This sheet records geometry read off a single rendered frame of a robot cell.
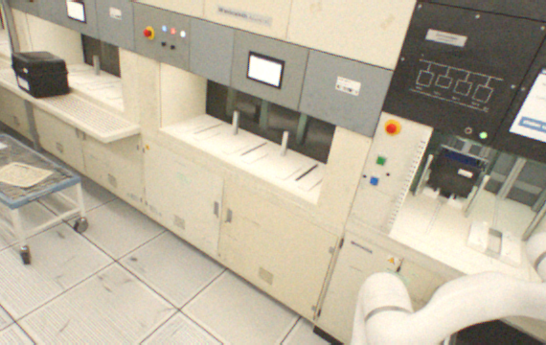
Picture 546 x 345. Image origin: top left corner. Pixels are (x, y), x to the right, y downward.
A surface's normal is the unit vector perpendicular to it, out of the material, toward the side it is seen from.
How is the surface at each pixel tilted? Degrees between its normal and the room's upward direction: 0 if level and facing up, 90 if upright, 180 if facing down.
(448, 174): 90
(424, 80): 90
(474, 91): 90
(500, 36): 90
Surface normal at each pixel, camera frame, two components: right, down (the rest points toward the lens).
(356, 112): -0.54, 0.35
